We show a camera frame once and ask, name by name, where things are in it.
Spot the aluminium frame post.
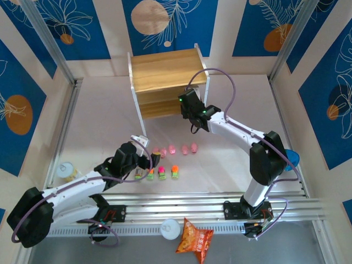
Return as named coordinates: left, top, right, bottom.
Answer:
left=268, top=0, right=328, bottom=83
left=19, top=0, right=83, bottom=86

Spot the two-tier wooden shelf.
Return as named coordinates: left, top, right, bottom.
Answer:
left=126, top=43, right=212, bottom=138

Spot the orange snack bag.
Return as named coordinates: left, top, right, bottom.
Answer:
left=175, top=217, right=215, bottom=264

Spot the aluminium rail base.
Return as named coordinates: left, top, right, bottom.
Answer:
left=48, top=191, right=328, bottom=225

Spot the aluminium side rail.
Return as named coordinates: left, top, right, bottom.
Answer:
left=15, top=78, right=83, bottom=264
left=269, top=78, right=340, bottom=264

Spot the blue lid plastic container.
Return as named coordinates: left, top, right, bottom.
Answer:
left=284, top=148, right=301, bottom=173

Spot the white slotted cable duct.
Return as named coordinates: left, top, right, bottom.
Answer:
left=48, top=222, right=248, bottom=238

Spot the white round lid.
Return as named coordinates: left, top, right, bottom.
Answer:
left=160, top=218, right=182, bottom=241

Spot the tin can with pull tab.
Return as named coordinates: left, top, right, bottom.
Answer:
left=56, top=161, right=82, bottom=183

